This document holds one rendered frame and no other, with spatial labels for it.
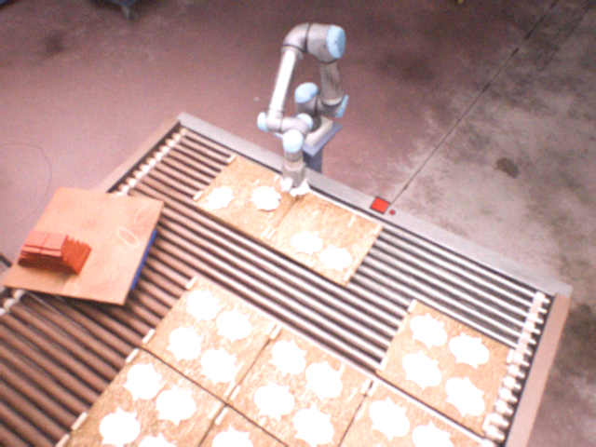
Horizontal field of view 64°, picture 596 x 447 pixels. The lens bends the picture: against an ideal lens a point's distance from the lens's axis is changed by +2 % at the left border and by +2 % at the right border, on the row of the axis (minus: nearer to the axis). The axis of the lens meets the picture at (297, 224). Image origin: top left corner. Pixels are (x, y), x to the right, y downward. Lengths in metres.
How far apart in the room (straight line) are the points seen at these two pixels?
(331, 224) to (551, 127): 2.54
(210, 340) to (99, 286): 0.49
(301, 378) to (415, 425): 0.43
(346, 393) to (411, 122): 2.61
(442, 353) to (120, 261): 1.33
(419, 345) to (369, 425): 0.36
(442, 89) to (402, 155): 0.84
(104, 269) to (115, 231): 0.18
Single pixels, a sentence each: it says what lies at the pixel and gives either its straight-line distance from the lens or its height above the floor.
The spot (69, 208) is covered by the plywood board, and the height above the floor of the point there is 1.04.
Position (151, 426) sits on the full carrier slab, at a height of 0.94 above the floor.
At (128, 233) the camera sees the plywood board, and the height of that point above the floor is 1.04.
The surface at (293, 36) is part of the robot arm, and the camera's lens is 2.09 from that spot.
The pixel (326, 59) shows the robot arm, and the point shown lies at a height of 1.44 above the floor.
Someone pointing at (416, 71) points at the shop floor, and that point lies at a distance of 4.45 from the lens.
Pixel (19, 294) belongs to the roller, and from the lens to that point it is 2.32.
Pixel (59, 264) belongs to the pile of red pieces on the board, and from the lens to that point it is 2.08.
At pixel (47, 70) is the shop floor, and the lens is 4.95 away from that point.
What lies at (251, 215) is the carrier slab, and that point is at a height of 0.94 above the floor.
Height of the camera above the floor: 2.72
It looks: 57 degrees down
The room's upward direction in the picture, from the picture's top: 2 degrees counter-clockwise
